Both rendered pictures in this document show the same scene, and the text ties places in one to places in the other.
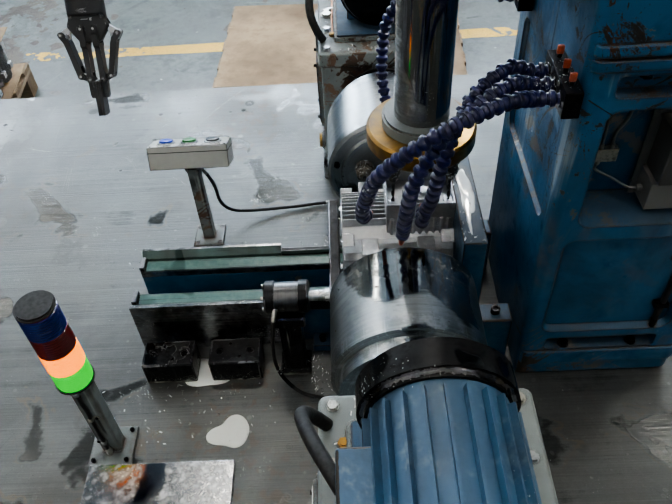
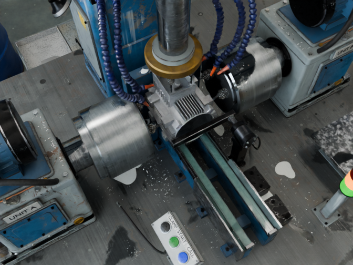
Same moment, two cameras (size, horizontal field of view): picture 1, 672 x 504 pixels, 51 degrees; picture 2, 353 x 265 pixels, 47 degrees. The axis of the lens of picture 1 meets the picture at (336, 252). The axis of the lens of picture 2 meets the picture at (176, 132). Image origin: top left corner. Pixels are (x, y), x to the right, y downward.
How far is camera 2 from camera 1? 151 cm
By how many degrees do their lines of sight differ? 64
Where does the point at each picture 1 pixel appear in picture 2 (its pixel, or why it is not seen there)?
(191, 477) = (329, 144)
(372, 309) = (259, 62)
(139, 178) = not seen: outside the picture
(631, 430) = not seen: hidden behind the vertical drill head
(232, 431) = (284, 168)
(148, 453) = (317, 196)
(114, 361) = (290, 249)
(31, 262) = not seen: outside the picture
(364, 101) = (117, 126)
